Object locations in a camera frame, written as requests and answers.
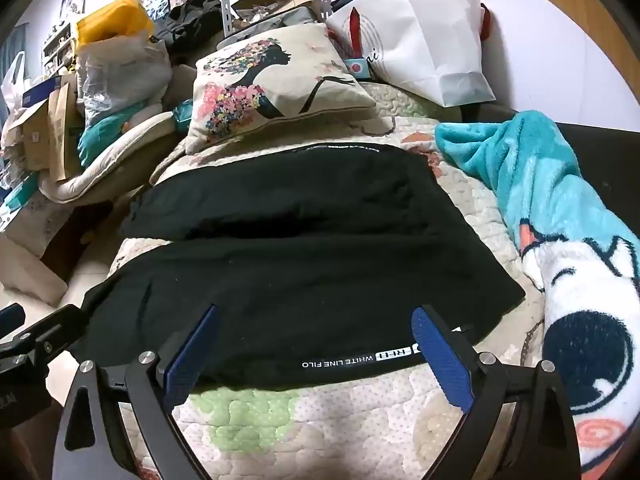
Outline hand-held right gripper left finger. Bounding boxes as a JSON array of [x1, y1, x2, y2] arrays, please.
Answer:
[[52, 304, 221, 480]]

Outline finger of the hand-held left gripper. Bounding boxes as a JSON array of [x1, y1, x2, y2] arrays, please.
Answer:
[[0, 305, 91, 367], [0, 304, 26, 333]]

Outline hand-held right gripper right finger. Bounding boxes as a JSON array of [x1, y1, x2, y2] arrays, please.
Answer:
[[410, 304, 583, 480]]

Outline black pants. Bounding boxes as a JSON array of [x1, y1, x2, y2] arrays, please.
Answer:
[[80, 142, 526, 391]]

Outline beige storage box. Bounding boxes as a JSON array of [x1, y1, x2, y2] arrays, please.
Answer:
[[0, 200, 71, 307]]

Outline quilted beige bed cover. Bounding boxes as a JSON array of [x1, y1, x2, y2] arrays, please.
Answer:
[[60, 80, 576, 480]]

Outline flat cardboard box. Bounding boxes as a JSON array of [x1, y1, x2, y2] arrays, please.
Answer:
[[20, 100, 51, 171]]

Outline tall cardboard box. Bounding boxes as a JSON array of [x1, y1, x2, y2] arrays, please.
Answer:
[[47, 82, 83, 181]]

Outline teal printed fleece blanket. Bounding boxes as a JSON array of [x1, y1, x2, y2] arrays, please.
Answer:
[[434, 110, 640, 480]]

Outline white plastic bag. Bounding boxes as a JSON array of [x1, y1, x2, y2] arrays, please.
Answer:
[[0, 52, 28, 106]]

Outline teal packet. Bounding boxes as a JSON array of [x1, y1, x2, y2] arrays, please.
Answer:
[[172, 100, 196, 133]]

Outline clear plastic bag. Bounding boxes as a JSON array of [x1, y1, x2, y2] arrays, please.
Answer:
[[75, 35, 173, 126]]

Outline floral print cushion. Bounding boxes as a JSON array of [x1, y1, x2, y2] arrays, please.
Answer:
[[184, 22, 377, 156]]

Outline small teal box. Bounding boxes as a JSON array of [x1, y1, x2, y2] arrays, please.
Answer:
[[345, 57, 371, 81]]

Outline yellow plastic bag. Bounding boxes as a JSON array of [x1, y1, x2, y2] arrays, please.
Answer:
[[75, 0, 156, 46]]

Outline white paper bag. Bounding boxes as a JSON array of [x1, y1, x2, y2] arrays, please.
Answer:
[[325, 0, 497, 108]]

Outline black clothing pile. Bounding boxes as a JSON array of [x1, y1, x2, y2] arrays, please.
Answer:
[[152, 0, 236, 61]]

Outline white wall shelf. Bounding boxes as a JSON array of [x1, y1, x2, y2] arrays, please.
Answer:
[[40, 22, 81, 76]]

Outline wooden door frame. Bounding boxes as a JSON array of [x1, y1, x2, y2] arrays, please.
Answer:
[[490, 0, 640, 91]]

